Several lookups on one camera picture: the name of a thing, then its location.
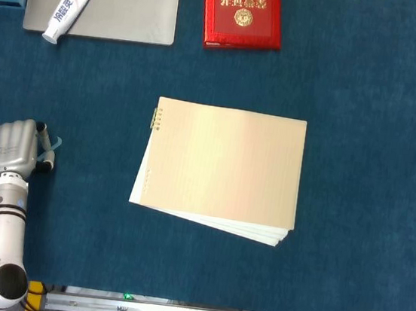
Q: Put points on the red certificate folder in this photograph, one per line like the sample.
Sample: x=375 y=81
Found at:
x=241 y=11

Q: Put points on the grey closed laptop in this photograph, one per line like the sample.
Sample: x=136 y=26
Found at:
x=135 y=6

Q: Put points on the light blue sticky note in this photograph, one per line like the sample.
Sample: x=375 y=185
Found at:
x=58 y=143

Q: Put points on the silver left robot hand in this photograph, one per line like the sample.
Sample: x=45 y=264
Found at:
x=11 y=146

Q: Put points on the beige spiral notebook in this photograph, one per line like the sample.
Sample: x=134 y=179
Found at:
x=222 y=165

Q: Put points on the white toothpaste tube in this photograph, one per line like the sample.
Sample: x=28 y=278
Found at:
x=73 y=2

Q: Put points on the dark blue felt mat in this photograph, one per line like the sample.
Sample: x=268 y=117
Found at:
x=341 y=179

